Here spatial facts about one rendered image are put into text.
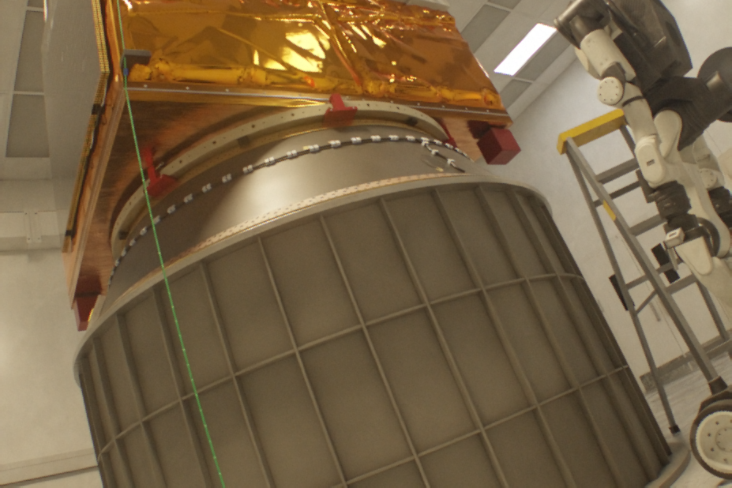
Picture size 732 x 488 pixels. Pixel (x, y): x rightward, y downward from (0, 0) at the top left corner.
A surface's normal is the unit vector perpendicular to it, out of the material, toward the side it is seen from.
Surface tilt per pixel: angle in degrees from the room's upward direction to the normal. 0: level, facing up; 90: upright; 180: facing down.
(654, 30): 90
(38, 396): 90
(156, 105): 180
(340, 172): 62
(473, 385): 90
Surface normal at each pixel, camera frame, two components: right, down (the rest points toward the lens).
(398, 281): 0.21, -0.51
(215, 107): 0.36, 0.84
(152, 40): 0.40, -0.54
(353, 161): 0.05, -0.85
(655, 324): -0.77, 0.02
